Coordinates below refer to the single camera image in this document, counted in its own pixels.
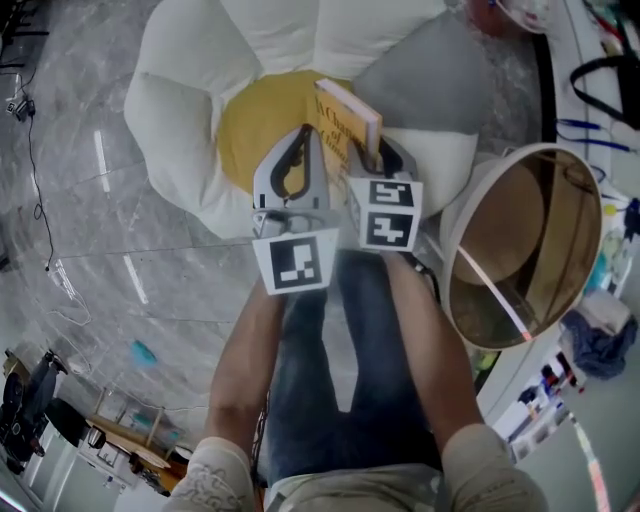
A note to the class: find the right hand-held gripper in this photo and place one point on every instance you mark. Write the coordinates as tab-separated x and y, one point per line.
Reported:
390	215

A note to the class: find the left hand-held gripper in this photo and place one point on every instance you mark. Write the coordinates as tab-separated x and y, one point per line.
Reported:
295	260

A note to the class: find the yellow book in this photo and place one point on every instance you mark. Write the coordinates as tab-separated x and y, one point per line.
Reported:
330	120

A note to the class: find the white flower-shaped floor cushion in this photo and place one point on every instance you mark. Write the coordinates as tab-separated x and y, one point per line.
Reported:
200	75

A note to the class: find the person's right forearm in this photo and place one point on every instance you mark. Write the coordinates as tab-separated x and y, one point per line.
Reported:
430	350

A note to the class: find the person's left forearm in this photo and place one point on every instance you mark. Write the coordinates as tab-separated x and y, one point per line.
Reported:
240	360

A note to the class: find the person's blue jeans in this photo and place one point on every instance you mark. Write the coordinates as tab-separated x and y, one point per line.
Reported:
310	375

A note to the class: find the white tote bag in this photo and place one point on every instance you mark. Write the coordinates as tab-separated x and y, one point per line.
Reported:
565	107

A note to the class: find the red bin with plastic bag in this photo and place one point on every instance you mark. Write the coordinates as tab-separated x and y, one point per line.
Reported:
530	15

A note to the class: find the teal cloth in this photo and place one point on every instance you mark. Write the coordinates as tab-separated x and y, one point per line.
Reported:
142	354

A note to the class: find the teal bag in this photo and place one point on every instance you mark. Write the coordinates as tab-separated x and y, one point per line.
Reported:
596	270

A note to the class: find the dark red bottle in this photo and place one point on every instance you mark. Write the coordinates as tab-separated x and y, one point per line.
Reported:
549	375
564	365

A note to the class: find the small black white device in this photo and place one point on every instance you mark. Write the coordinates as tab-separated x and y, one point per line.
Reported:
17	107

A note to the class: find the blue checked cloth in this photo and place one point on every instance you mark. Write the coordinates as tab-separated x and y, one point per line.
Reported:
605	345

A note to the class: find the small wooden table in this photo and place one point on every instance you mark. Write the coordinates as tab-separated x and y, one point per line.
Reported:
130	442

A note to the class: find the person's white shirt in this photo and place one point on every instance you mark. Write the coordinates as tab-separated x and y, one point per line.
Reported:
350	492

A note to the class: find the metal mug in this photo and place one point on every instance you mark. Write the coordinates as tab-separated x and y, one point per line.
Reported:
96	438

